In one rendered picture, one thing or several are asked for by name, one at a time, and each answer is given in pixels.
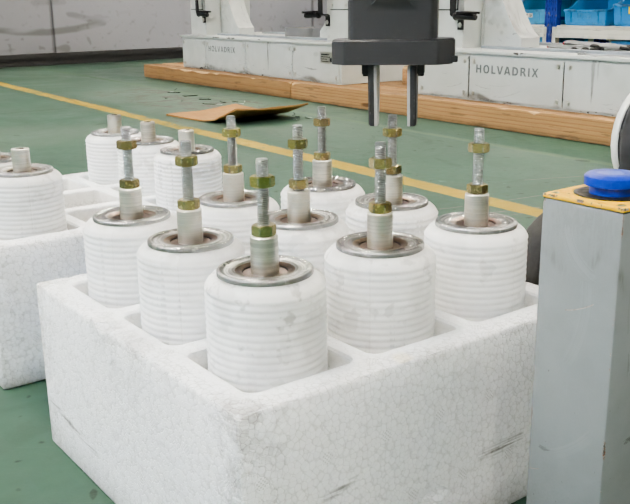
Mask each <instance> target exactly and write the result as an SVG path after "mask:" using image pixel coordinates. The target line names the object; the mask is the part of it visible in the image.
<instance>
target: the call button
mask: <svg viewBox="0 0 630 504"><path fill-rule="evenodd" d="M584 184H585V185H587V186H589V193H591V194H593V195H597V196H603V197H629V196H630V170H623V169H594V170H590V171H588V172H586V173H585V174H584Z"/></svg>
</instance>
